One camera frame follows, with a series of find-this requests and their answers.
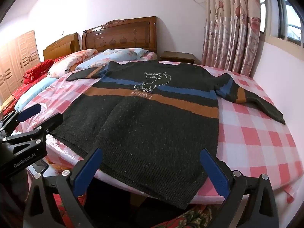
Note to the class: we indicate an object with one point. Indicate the light blue floral pillow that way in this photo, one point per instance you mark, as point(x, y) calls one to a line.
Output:
point(114, 54)

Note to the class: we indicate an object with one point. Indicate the dark floral blanket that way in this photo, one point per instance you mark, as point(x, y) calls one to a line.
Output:
point(190, 218)

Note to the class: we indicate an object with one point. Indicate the window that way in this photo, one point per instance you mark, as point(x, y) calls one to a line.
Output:
point(292, 16)

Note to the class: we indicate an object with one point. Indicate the small wooden headboard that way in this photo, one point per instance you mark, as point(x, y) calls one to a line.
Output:
point(61, 47)

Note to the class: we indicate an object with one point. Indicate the large wooden headboard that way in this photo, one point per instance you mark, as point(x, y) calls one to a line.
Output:
point(118, 35)

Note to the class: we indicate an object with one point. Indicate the light blue bed sheet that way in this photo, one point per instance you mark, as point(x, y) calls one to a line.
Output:
point(35, 87)

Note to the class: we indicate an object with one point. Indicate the dark striped knit sweater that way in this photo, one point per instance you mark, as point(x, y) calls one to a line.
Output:
point(142, 128)

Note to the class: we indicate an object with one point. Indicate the light wooden wardrobe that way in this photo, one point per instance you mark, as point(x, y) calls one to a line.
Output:
point(16, 57)

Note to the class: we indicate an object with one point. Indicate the floral pink curtain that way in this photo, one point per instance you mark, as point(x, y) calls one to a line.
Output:
point(228, 28)

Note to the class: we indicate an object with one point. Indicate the pink checked bed cover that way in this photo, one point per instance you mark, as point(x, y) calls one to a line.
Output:
point(256, 133)

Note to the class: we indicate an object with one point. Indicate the red quilt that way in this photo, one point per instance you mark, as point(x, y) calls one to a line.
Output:
point(35, 72)

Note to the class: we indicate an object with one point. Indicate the pink floral pillow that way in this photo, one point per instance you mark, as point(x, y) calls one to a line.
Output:
point(68, 63)

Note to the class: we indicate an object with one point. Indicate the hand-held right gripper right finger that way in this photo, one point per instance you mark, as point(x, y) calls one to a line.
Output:
point(215, 173)

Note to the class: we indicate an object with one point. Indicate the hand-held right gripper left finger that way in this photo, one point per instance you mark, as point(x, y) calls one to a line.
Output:
point(87, 169)

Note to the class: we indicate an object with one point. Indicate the wooden nightstand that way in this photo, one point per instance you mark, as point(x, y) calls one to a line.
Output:
point(178, 56)

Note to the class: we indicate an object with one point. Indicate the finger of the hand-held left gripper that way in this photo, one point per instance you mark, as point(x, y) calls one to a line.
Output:
point(48, 123)
point(29, 113)

